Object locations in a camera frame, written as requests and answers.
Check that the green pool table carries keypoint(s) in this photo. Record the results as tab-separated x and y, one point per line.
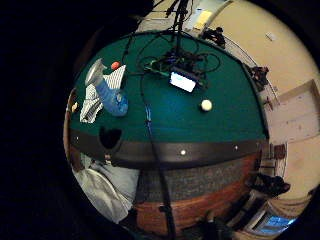
200	133

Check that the device with lit screen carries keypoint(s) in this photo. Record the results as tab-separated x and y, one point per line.
182	81

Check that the white ball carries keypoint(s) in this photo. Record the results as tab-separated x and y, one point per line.
206	105

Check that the green circuit board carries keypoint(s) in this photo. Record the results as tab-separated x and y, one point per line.
156	68

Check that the white striped cloth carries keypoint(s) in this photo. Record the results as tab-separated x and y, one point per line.
117	78

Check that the small orange ball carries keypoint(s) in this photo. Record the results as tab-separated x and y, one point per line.
115	65

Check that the small yellow object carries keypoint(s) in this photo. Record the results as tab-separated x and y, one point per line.
74	107

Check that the the person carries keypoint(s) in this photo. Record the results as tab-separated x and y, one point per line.
103	186

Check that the black bag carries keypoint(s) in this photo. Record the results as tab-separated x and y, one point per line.
260	75
215	35
270	185

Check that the black tripod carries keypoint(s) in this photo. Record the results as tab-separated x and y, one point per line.
180	16

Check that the yellow paper sheet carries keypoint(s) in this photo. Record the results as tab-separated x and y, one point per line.
203	19

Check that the white cabinet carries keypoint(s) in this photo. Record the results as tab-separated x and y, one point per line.
295	115

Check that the blue lit window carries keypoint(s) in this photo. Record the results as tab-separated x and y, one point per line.
275	222

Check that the white wall plate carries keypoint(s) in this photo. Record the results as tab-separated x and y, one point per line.
270	36

